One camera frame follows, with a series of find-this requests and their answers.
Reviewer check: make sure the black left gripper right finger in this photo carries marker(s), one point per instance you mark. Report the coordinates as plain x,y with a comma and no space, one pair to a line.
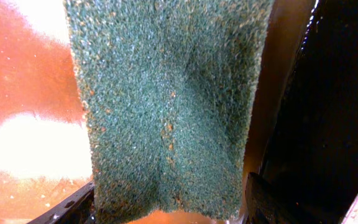
262,203

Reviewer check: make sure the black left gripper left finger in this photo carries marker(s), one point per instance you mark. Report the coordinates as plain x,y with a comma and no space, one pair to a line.
77,208

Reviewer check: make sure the green yellow sponge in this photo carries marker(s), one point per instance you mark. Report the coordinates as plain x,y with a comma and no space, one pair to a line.
168,89

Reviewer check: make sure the black water tray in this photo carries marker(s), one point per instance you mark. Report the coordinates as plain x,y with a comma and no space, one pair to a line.
303,133

